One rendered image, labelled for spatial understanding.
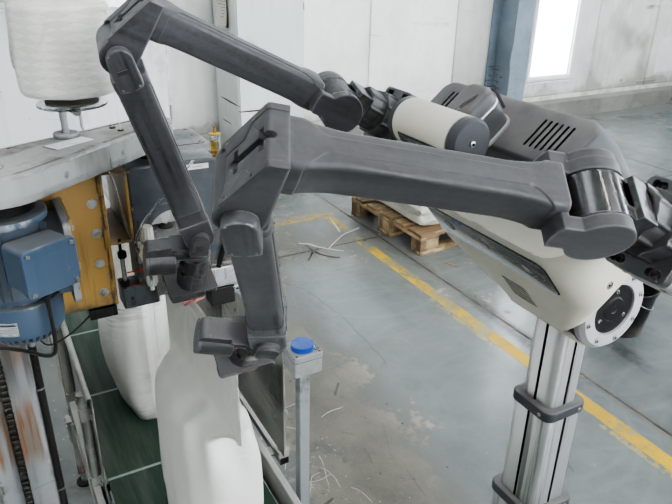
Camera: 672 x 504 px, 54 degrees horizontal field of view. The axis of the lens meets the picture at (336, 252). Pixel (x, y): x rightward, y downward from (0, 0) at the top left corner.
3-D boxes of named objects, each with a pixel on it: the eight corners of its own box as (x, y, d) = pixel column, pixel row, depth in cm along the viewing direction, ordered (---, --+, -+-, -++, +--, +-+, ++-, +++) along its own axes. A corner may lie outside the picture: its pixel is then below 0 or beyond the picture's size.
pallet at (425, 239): (554, 222, 472) (557, 203, 466) (420, 256, 415) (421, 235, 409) (476, 187, 536) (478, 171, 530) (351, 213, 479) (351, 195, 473)
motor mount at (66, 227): (90, 301, 125) (78, 222, 118) (53, 309, 122) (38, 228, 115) (67, 245, 147) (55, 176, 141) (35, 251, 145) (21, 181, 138)
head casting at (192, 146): (240, 263, 161) (235, 144, 148) (139, 284, 150) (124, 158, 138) (201, 221, 185) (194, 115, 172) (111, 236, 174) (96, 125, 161)
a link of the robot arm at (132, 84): (133, 44, 97) (126, 17, 104) (95, 56, 96) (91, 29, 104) (220, 250, 126) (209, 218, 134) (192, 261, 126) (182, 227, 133)
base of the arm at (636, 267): (657, 177, 82) (608, 262, 84) (626, 153, 77) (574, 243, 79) (722, 199, 76) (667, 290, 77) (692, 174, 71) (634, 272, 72)
